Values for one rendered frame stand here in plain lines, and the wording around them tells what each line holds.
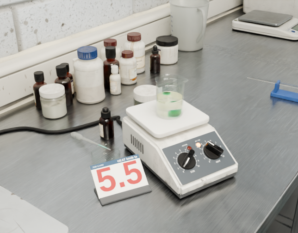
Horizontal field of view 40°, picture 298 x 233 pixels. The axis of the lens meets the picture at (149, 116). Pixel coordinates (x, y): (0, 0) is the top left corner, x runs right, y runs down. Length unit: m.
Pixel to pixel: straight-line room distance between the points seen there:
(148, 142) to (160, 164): 0.05
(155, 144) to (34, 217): 0.23
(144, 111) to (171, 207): 0.20
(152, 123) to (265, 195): 0.23
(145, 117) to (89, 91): 0.27
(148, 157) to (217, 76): 0.49
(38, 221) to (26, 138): 0.27
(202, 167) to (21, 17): 0.58
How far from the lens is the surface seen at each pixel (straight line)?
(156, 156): 0.71
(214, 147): 0.71
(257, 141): 0.87
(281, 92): 1.08
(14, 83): 1.01
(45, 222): 0.66
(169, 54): 1.23
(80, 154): 0.82
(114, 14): 1.28
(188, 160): 0.68
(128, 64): 1.08
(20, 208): 0.69
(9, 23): 1.03
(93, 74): 0.97
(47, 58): 1.06
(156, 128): 0.71
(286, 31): 1.53
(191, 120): 0.74
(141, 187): 0.71
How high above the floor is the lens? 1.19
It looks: 28 degrees down
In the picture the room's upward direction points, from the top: straight up
